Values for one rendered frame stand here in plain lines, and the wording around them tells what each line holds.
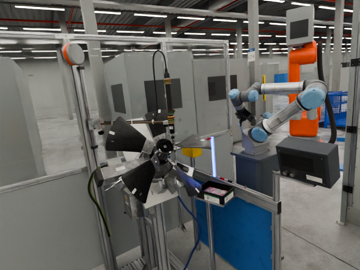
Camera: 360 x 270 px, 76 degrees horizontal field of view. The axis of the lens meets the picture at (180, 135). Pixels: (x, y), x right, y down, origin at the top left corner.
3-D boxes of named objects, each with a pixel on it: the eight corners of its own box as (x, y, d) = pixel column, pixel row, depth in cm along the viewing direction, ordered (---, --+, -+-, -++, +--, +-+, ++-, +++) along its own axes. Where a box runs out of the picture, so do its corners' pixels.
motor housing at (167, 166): (144, 184, 157) (149, 177, 147) (132, 155, 165) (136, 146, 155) (172, 174, 169) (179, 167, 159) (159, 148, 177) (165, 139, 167)
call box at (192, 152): (182, 156, 207) (181, 144, 205) (191, 153, 213) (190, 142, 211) (193, 159, 194) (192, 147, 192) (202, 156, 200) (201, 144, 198)
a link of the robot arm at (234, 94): (237, 95, 156) (225, 96, 161) (242, 106, 163) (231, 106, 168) (240, 87, 160) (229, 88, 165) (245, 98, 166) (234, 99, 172)
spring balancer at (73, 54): (63, 66, 163) (70, 65, 160) (58, 42, 160) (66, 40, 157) (80, 67, 177) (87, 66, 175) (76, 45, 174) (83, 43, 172)
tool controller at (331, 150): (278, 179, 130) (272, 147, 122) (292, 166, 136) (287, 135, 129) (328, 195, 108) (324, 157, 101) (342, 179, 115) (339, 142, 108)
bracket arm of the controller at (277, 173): (272, 174, 135) (272, 170, 135) (275, 173, 137) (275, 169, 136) (314, 187, 116) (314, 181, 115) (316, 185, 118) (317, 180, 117)
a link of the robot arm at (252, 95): (259, 85, 158) (244, 87, 165) (254, 92, 150) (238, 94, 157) (261, 96, 161) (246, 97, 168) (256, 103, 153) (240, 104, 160)
